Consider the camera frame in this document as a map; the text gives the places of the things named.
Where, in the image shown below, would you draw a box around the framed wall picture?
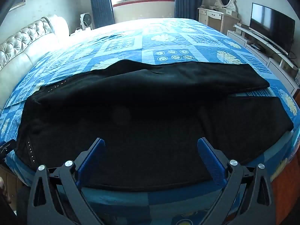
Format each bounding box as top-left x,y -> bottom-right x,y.
9,0 -> 26,12

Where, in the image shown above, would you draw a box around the white television stand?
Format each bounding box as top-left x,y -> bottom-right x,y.
227,23 -> 300,94

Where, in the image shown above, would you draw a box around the black pants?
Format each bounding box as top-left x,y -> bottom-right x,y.
16,60 -> 294,191

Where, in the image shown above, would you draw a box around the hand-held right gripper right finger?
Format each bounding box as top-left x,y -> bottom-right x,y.
197,138 -> 276,225

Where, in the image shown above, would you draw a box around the white fan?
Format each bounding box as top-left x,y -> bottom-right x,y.
80,13 -> 94,30

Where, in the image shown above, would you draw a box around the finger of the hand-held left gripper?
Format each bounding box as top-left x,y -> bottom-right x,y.
0,140 -> 16,160

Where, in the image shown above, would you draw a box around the white tufted headboard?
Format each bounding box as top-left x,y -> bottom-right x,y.
0,14 -> 70,113

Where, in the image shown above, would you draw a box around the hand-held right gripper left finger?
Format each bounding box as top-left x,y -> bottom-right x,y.
27,138 -> 106,225

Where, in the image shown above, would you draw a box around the blue patterned bed sheet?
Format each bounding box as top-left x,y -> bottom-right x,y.
0,17 -> 300,225

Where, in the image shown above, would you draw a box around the wooden bed frame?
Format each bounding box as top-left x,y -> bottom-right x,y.
271,159 -> 300,225

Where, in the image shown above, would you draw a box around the black television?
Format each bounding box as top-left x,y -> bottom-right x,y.
249,2 -> 296,54

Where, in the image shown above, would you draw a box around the white dressing table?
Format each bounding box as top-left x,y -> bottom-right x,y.
198,6 -> 241,34

